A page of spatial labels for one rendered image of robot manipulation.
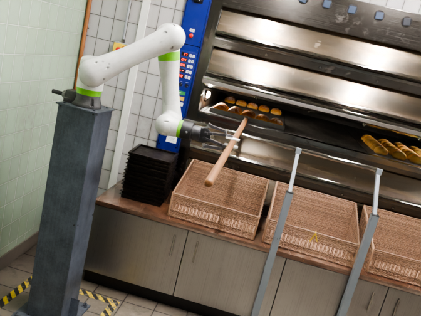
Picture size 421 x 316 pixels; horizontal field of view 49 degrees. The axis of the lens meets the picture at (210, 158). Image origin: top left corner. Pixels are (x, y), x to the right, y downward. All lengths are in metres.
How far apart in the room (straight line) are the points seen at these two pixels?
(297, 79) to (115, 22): 1.29
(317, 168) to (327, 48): 0.79
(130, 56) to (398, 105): 1.80
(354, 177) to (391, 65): 0.76
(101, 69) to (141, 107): 1.14
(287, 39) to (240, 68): 0.36
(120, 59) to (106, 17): 1.19
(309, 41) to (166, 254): 1.62
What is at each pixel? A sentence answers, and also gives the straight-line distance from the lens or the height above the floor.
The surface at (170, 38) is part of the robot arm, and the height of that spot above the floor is 1.62.
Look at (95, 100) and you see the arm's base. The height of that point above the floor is 1.24.
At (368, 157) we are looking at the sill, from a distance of 3.22.
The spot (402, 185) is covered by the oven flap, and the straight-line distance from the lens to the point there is 3.32.
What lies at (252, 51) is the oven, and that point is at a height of 1.65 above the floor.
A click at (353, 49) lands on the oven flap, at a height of 1.81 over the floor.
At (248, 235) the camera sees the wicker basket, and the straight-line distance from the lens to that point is 2.80.
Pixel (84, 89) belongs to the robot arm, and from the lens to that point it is 2.35.
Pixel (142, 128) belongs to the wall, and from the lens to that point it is 3.28.
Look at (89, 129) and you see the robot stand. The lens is 2.32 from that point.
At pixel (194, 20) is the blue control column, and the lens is 3.14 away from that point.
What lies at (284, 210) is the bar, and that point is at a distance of 2.64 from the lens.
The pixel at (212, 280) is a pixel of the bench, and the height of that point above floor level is 0.28.
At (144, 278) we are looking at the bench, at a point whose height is 0.16.
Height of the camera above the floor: 1.63
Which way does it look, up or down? 13 degrees down
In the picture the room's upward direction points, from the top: 13 degrees clockwise
